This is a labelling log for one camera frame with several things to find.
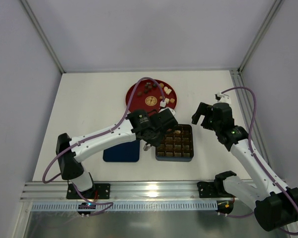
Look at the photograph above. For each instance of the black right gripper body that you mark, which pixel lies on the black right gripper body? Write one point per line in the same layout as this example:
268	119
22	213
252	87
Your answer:
206	116

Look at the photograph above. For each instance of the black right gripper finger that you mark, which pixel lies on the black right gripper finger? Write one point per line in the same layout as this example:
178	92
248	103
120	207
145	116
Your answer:
207	121
201	111

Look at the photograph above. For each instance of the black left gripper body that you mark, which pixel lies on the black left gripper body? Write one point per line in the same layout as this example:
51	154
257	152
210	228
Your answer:
153	140

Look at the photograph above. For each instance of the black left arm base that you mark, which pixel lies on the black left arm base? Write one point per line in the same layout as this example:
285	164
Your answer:
98	191

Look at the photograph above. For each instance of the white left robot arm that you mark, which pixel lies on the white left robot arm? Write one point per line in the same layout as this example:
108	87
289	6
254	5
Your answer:
72	151

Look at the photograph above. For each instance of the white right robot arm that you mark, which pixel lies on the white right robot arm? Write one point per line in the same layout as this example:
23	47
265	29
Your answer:
273	203

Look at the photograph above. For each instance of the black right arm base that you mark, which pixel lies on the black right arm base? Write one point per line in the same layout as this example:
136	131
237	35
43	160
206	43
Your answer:
208	190

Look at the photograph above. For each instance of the blue chocolate box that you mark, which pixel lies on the blue chocolate box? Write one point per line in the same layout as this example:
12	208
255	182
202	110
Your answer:
176	147

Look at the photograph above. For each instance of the cream square chocolate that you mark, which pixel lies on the cream square chocolate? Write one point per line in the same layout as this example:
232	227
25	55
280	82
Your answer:
168	91

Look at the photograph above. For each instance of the dark brown chocolate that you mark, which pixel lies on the dark brown chocolate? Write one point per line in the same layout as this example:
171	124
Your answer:
147	87

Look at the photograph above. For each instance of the blue box lid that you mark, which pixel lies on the blue box lid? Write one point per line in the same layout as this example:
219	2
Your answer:
123	153

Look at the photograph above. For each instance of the round red tray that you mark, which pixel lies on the round red tray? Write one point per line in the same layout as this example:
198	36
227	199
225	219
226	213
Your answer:
151	101

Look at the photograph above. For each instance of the left controller board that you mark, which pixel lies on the left controller board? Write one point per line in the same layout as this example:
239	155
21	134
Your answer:
86	208

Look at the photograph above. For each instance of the controller board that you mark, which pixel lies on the controller board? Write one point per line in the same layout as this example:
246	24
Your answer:
225	207
86	208

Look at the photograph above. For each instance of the right controller board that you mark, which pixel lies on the right controller board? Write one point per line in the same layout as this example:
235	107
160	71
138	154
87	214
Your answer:
225	207

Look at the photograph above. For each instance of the aluminium right side rail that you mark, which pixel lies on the aluminium right side rail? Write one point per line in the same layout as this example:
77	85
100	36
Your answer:
245	100

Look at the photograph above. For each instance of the aluminium rail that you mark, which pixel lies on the aluminium rail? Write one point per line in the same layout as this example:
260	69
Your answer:
118	190
245	100

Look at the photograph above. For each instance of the aluminium front rail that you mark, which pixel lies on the aluminium front rail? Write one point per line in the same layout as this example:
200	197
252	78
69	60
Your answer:
118	190

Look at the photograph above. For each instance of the slotted cable duct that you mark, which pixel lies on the slotted cable duct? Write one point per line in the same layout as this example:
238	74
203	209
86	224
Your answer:
120	206

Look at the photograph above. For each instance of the aluminium right frame post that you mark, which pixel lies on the aluminium right frame post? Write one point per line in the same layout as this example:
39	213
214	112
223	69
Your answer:
271	14

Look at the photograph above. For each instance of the aluminium frame post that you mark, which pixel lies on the aluminium frame post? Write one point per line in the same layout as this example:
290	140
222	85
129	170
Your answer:
32	17
271	14

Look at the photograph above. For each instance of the aluminium left frame post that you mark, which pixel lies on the aluminium left frame post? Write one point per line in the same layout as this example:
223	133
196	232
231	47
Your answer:
32	17

